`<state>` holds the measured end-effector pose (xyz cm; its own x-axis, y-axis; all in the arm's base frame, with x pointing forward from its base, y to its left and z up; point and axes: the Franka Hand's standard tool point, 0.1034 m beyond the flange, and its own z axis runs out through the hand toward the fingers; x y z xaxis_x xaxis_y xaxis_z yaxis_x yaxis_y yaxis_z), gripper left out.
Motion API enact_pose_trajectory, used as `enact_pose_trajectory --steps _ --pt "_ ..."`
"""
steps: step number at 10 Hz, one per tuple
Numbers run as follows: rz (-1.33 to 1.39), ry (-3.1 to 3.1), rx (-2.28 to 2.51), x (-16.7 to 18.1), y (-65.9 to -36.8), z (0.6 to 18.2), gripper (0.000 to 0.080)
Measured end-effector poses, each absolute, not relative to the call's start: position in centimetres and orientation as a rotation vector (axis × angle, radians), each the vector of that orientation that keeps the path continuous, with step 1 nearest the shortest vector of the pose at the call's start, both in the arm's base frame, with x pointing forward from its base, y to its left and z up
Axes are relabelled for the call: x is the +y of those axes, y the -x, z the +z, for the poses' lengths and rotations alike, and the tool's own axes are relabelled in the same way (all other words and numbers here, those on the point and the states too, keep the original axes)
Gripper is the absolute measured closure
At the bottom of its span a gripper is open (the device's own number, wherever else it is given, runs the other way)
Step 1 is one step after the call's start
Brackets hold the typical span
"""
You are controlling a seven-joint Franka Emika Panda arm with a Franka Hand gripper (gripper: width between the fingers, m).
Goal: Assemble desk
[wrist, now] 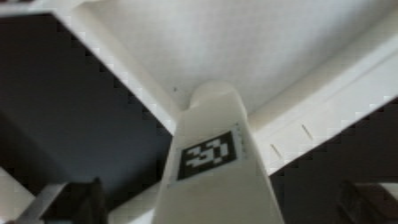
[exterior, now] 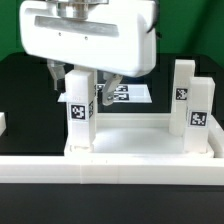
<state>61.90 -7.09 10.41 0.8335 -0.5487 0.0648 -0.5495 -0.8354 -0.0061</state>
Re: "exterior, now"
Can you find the white fence right bar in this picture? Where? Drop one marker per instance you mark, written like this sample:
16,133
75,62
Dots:
216,138

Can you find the white fence bar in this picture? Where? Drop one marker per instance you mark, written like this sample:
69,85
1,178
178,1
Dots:
2,123
169,171
216,138

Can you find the white fence left bar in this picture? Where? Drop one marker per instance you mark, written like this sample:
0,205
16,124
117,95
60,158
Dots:
2,123

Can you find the white fiducial marker sheet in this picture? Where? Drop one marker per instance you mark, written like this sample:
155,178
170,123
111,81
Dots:
124,93

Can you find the white fence front bar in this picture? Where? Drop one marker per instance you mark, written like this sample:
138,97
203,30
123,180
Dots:
169,171

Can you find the white desk tabletop tray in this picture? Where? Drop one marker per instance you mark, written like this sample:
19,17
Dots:
136,135

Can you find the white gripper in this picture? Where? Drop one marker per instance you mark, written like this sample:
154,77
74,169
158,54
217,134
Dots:
117,37

